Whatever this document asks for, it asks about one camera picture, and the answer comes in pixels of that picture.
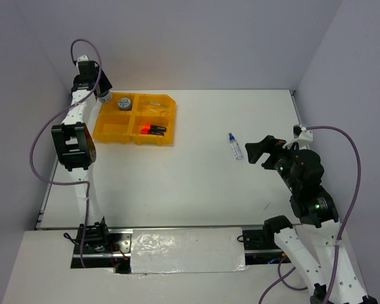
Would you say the black orange-tip highlighter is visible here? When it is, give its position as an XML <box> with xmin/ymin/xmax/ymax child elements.
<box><xmin>142</xmin><ymin>124</ymin><xmax>167</xmax><ymax>132</ymax></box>

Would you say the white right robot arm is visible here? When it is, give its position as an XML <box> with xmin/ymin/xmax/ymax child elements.
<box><xmin>245</xmin><ymin>136</ymin><xmax>377</xmax><ymax>303</ymax></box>

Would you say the orange four-compartment plastic bin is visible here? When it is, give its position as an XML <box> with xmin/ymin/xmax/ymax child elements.
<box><xmin>92</xmin><ymin>92</ymin><xmax>176</xmax><ymax>146</ymax></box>

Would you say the blue white tape roll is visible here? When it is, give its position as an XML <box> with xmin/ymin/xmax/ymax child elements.
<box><xmin>117</xmin><ymin>97</ymin><xmax>133</xmax><ymax>111</ymax></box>
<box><xmin>98</xmin><ymin>91</ymin><xmax>112</xmax><ymax>103</ymax></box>

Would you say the silver foil panel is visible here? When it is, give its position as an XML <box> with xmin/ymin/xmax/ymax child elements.
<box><xmin>130</xmin><ymin>227</ymin><xmax>247</xmax><ymax>274</ymax></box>

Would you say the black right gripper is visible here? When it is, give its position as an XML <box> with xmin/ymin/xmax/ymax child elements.
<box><xmin>244</xmin><ymin>133</ymin><xmax>302</xmax><ymax>190</ymax></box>

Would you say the black pink-tip highlighter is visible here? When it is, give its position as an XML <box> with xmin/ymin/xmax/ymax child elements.
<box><xmin>140</xmin><ymin>129</ymin><xmax>165</xmax><ymax>136</ymax></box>

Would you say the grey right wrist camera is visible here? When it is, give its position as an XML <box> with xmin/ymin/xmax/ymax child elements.
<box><xmin>293</xmin><ymin>125</ymin><xmax>314</xmax><ymax>148</ymax></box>

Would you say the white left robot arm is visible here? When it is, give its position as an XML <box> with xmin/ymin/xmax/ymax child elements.
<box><xmin>51</xmin><ymin>55</ymin><xmax>112</xmax><ymax>254</ymax></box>

